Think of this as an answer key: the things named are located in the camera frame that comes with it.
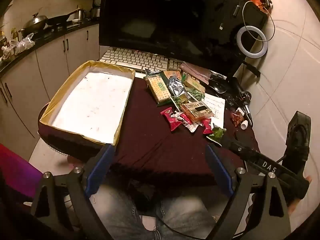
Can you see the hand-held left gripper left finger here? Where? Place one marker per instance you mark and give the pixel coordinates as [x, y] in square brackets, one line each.
[100, 166]

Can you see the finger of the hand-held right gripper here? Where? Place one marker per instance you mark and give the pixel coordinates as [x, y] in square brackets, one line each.
[226, 143]

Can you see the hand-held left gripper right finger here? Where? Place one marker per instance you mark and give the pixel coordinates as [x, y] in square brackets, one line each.
[220, 171]

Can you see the green leaf snack packet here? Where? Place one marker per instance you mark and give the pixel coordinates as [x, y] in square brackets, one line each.
[217, 133]

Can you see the cardboard box with white lining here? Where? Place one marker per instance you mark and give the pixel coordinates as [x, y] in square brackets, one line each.
[92, 100]

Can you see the person's right hand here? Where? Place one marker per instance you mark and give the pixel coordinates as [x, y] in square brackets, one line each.
[296, 205]

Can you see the small red snack packet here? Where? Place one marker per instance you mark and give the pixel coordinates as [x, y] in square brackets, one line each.
[207, 126]
[186, 119]

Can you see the small white bottle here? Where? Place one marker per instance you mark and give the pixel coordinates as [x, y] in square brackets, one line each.
[244, 124]

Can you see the dark red crinkled packet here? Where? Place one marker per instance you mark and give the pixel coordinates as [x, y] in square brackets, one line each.
[237, 118]

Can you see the white handwritten paper sheet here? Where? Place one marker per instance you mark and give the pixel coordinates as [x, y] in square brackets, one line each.
[216, 105]

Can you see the black mini tripod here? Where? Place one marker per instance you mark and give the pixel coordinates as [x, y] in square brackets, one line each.
[246, 105]

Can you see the orange clear cracker packet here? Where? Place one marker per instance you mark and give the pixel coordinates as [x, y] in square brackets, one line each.
[197, 110]

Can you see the small green speckled snack packet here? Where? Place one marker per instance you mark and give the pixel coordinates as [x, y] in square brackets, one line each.
[177, 103]
[198, 95]

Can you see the dark red tablecloth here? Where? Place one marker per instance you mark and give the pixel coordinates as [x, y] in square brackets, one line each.
[155, 150]

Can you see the person's jeans legs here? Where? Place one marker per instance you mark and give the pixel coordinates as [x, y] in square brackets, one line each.
[182, 215]

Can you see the black computer mouse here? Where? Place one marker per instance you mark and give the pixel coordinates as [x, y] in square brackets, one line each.
[218, 85]

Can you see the large red snack packet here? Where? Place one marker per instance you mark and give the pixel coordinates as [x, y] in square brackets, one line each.
[171, 119]

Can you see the green and brown snack packet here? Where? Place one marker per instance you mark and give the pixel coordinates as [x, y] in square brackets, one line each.
[194, 83]

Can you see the silver foil snack packet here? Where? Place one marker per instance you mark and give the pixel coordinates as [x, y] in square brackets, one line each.
[175, 87]

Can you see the pink plastic bag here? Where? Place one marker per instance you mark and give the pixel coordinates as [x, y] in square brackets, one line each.
[195, 70]

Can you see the red purple cloth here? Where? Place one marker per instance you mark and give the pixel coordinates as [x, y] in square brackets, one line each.
[17, 170]

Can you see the large cracker packet green label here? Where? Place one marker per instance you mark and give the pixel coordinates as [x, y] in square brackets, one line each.
[158, 88]

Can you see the white keyboard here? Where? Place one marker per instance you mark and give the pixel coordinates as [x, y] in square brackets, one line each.
[132, 60]

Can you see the white kitchen cabinets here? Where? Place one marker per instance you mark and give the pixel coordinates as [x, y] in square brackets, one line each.
[50, 62]

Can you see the black monitor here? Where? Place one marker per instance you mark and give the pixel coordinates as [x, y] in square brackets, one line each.
[162, 17]

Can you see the clear plastic bag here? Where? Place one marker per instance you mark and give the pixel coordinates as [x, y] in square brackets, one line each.
[23, 45]

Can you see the black frying pan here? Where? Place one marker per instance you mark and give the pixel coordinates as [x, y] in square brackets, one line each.
[58, 20]

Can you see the group of condiment bottles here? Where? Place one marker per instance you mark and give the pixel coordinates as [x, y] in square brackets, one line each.
[7, 45]

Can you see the steel kettle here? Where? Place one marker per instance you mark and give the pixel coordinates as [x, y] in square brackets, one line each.
[81, 14]

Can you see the steel wok with lid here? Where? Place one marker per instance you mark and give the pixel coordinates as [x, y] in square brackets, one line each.
[35, 22]

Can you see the rice cooker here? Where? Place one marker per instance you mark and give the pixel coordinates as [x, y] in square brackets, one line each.
[96, 5]

